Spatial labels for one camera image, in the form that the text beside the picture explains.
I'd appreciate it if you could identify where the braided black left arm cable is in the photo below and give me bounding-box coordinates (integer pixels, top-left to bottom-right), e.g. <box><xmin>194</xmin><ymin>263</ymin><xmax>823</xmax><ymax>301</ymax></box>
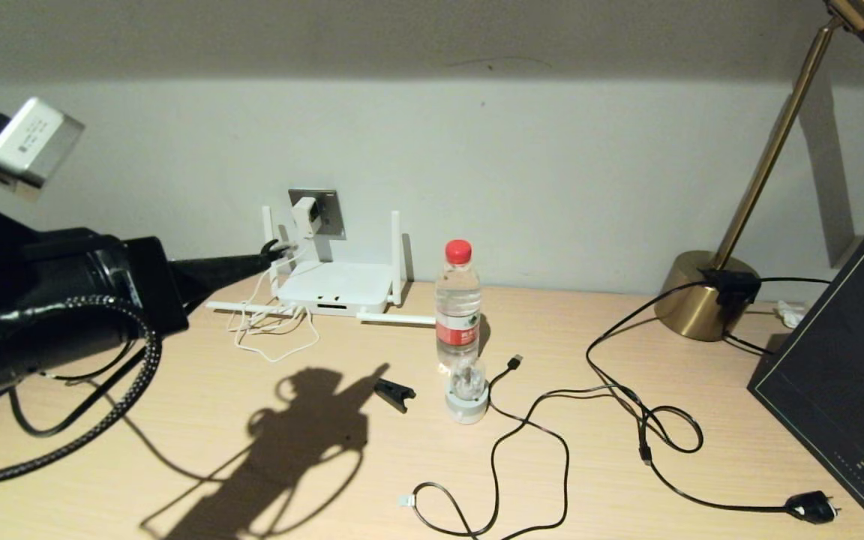
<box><xmin>0</xmin><ymin>296</ymin><xmax>163</xmax><ymax>488</ymax></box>

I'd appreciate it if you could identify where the water bottle red cap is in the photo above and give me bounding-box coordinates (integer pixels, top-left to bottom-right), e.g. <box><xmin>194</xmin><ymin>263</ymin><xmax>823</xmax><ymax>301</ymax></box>
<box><xmin>435</xmin><ymin>239</ymin><xmax>483</xmax><ymax>374</ymax></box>

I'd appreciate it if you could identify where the black box on lamp base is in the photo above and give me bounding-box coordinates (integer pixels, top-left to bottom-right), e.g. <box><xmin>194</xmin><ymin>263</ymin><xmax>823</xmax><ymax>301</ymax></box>
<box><xmin>702</xmin><ymin>268</ymin><xmax>764</xmax><ymax>320</ymax></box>

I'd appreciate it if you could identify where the thin black cable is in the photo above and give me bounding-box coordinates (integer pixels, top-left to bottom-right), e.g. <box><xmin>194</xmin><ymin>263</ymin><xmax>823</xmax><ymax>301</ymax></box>
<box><xmin>724</xmin><ymin>276</ymin><xmax>834</xmax><ymax>355</ymax></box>

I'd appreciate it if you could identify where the black lamp power cord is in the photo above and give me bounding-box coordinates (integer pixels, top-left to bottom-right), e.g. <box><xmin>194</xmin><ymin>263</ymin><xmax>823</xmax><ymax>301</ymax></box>
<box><xmin>586</xmin><ymin>281</ymin><xmax>844</xmax><ymax>525</ymax></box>

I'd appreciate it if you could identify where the grey wall socket plate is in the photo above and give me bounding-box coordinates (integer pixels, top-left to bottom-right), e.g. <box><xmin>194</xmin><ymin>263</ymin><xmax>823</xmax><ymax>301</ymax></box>
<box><xmin>289</xmin><ymin>189</ymin><xmax>347</xmax><ymax>241</ymax></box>

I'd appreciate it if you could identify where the black USB cable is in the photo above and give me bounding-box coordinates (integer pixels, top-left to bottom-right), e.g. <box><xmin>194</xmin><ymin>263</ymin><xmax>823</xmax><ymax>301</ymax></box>
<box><xmin>398</xmin><ymin>354</ymin><xmax>654</xmax><ymax>540</ymax></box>

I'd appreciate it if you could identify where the small black clip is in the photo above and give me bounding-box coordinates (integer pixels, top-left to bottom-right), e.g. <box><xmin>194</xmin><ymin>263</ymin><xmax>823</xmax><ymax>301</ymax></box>
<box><xmin>373</xmin><ymin>378</ymin><xmax>417</xmax><ymax>414</ymax></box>

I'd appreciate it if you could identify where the white power adapter with cord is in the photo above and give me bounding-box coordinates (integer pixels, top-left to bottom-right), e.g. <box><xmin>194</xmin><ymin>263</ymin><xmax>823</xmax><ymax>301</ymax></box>
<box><xmin>226</xmin><ymin>236</ymin><xmax>322</xmax><ymax>365</ymax></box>

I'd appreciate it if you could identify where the brass desk lamp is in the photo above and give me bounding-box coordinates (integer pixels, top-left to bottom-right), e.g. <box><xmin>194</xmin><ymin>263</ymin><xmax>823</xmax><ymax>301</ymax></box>
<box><xmin>655</xmin><ymin>0</ymin><xmax>864</xmax><ymax>343</ymax></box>

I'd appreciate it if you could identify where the dark box with gold trim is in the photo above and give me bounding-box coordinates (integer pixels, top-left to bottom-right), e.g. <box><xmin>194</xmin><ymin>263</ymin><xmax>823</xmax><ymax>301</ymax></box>
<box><xmin>748</xmin><ymin>234</ymin><xmax>864</xmax><ymax>540</ymax></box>

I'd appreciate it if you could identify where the glass dome on white base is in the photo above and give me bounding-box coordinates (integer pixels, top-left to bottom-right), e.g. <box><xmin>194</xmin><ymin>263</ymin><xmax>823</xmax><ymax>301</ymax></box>
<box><xmin>445</xmin><ymin>355</ymin><xmax>491</xmax><ymax>425</ymax></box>

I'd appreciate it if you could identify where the white router with antennas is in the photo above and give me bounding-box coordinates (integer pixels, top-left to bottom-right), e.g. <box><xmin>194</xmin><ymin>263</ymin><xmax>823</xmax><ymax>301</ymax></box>
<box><xmin>207</xmin><ymin>206</ymin><xmax>437</xmax><ymax>326</ymax></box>

